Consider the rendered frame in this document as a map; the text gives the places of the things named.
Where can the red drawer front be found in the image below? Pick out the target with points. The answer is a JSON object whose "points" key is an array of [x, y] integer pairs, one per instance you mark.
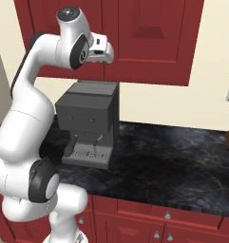
{"points": [[188, 213]]}

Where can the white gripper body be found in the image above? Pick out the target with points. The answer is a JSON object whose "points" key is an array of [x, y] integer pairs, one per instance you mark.
{"points": [[104, 53]]}

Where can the dark grey coffee machine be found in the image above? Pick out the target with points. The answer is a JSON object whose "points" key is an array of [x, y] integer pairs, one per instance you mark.
{"points": [[87, 110]]}

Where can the red wall cabinet door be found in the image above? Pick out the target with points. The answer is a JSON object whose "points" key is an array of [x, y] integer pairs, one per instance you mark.
{"points": [[150, 34], [49, 12]]}

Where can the silver drawer knob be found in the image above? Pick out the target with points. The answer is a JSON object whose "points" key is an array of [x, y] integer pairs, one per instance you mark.
{"points": [[167, 215]]}

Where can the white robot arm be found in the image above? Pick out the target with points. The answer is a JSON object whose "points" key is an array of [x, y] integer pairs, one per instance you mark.
{"points": [[24, 133]]}

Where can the red base cabinet door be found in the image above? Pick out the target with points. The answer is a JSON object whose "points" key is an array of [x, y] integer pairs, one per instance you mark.
{"points": [[201, 235], [87, 226], [128, 229], [11, 231]]}

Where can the silver cabinet door knob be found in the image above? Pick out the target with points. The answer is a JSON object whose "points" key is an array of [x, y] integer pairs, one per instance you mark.
{"points": [[156, 234], [81, 220], [170, 237]]}

